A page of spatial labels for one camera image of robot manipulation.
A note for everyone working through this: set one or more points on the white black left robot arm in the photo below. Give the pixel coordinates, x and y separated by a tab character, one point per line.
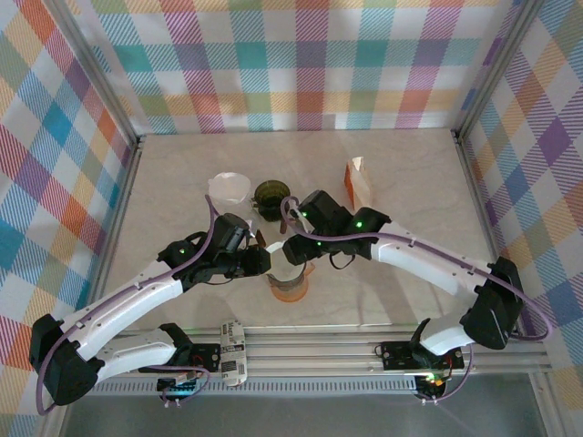
136	296

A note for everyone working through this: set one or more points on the orange white filter pack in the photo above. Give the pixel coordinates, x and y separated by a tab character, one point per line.
360	191

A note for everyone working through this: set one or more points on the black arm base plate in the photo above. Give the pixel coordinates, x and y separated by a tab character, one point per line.
205	357
396	357

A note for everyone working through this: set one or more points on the grey metal sheet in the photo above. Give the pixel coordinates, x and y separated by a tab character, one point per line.
296	419

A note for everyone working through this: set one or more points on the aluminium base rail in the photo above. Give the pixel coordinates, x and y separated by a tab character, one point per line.
319	350

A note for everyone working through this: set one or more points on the plaid cloth backdrop panel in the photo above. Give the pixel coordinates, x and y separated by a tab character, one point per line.
291	68
546	159
45	182

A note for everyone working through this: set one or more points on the white paper coffee filter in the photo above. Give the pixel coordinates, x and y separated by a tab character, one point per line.
228	189
280	264

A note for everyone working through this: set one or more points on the newspaper print wrapped roll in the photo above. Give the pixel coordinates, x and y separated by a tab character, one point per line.
233	355

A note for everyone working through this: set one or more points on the dark green dripper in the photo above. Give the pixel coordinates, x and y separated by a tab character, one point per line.
271	191

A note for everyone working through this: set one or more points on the orange transparent dripper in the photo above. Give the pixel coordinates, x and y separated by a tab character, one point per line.
291	296

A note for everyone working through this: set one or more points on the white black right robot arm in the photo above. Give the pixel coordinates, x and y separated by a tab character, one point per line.
411	259

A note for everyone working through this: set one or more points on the aluminium frame post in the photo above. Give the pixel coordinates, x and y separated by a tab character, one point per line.
494	68
98	68

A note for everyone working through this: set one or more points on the aluminium table edge rail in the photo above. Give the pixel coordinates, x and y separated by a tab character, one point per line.
122	205
488	227

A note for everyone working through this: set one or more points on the circuit board green light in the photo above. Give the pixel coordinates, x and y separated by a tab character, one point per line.
430	382
177	386

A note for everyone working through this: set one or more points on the brown wooden stick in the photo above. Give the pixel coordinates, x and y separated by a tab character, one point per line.
284	226

